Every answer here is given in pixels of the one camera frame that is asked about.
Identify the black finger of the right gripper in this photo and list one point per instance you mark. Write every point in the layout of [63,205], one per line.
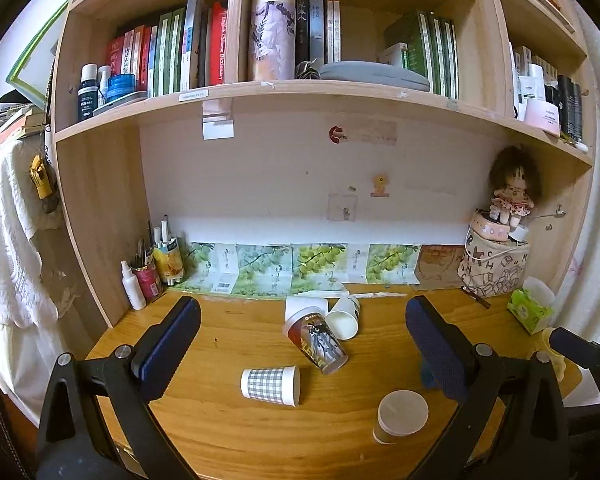
[584,353]

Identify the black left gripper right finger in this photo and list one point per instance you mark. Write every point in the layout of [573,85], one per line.
[509,422]

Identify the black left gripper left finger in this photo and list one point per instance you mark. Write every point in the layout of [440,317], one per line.
[74,441]

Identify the brown sleeved paper cup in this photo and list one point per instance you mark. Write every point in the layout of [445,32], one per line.
[400,413]

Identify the blue plastic cup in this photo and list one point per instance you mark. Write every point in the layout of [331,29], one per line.
[426,376]

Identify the checkered white paper cup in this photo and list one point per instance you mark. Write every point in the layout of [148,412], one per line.
[275,385]

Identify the printed dark paper cup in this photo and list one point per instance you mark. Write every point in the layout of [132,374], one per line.
[309,332]

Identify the yellow mug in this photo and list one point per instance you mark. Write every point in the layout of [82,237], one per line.
[542,344]

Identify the green tissue pack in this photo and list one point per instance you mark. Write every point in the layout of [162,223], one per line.
[532,305]

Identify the black pen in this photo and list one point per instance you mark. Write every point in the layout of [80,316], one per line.
[476,297]

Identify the white spray bottle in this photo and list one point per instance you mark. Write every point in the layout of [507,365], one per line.
[131,286]

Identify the white hanging cloth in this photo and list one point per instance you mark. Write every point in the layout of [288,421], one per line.
[30,335]

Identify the lettered canvas bag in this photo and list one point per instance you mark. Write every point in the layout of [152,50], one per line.
[491,268]

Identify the red pen holder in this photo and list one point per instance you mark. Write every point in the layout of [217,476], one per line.
[145,270]

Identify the pink round box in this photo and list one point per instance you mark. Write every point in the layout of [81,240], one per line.
[489,229]

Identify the brown cardboard sheet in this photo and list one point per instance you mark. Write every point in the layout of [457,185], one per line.
[437,266]

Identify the yellow printed can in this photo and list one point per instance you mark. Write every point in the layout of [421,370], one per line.
[167,254]

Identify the grape print paper sheets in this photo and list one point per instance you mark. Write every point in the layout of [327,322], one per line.
[277,271]

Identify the rag doll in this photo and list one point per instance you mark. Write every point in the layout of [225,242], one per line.
[516,185]

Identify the white plastic container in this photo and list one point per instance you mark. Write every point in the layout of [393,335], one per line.
[294,304]

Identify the dark lotion bottle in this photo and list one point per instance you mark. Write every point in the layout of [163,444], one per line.
[88,92]

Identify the wooden bookshelf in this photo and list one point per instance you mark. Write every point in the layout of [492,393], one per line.
[302,161]

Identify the blue cream jar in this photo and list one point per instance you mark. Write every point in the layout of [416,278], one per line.
[120,85]

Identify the green book set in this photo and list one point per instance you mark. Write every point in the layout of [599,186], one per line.
[431,49]

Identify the grey glasses case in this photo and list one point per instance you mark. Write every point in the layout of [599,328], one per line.
[374,73]

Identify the red dictionary book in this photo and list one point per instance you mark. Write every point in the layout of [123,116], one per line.
[217,44]

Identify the white tall cylinder box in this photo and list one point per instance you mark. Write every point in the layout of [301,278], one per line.
[272,40]

